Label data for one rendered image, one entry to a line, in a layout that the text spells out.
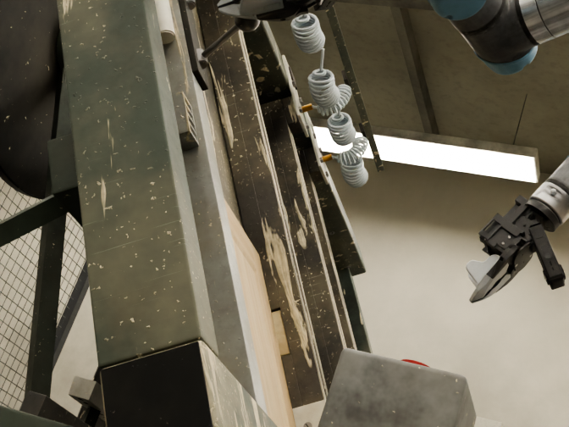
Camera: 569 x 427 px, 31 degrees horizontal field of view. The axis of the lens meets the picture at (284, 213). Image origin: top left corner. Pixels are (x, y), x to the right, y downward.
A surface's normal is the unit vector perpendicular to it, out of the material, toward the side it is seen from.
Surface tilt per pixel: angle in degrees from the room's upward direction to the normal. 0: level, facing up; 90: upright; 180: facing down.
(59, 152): 90
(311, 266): 90
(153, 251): 90
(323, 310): 90
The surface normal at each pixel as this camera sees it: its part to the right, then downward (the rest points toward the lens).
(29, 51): 0.92, 0.18
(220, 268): -0.24, -0.46
